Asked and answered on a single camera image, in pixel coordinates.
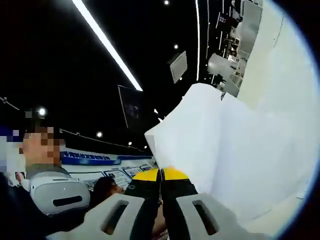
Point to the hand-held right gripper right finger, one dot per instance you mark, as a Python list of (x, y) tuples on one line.
[(225, 222)]

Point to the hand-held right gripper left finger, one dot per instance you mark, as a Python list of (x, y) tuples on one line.
[(95, 225)]

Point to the stack of printing papers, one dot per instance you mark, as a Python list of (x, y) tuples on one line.
[(225, 150)]

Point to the person's right hand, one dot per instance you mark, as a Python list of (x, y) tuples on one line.
[(160, 225)]

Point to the white chest-worn device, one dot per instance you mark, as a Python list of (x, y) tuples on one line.
[(60, 192)]

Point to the black hanging monitor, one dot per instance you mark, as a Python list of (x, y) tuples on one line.
[(131, 106)]

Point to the ceiling spotlights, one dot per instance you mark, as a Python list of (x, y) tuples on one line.
[(41, 111)]

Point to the white square pillar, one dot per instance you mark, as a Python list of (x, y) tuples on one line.
[(218, 64)]

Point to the ceiling air conditioner unit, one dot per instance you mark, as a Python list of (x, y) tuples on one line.
[(178, 67)]

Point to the long ceiling light strip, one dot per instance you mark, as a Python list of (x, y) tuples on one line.
[(107, 45), (198, 37)]

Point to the blue white wall poster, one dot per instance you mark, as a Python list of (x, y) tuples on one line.
[(87, 162)]

